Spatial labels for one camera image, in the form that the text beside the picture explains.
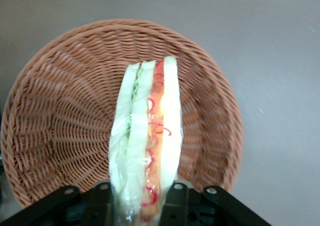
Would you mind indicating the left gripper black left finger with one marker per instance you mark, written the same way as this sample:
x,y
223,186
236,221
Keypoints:
x,y
75,208

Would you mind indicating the brown round wicker basket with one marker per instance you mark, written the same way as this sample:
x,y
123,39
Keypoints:
x,y
62,110

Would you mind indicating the sandwich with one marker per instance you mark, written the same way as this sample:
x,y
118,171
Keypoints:
x,y
140,135

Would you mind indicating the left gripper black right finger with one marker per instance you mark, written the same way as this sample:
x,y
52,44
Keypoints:
x,y
200,208

